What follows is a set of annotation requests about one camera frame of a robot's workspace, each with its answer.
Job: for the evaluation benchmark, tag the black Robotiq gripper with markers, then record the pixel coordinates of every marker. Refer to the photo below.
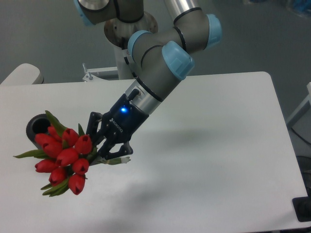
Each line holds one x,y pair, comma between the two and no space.
117,128

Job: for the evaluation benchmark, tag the red tulip bouquet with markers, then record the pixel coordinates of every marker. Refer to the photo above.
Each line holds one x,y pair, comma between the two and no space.
66,156

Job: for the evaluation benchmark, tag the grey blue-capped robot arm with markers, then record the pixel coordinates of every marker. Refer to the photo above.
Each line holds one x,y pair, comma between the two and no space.
158,61

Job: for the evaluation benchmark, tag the dark grey cylindrical vase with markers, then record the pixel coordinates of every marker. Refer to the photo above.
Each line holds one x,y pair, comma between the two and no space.
37,124

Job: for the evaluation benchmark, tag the white chair backrest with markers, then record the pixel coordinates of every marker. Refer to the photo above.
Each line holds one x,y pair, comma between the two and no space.
24,74

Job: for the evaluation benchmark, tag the black device at table edge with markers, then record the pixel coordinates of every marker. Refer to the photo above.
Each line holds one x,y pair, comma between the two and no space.
302,207

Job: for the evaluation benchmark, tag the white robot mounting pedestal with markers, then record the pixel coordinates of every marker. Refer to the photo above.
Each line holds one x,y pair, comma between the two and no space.
116,63

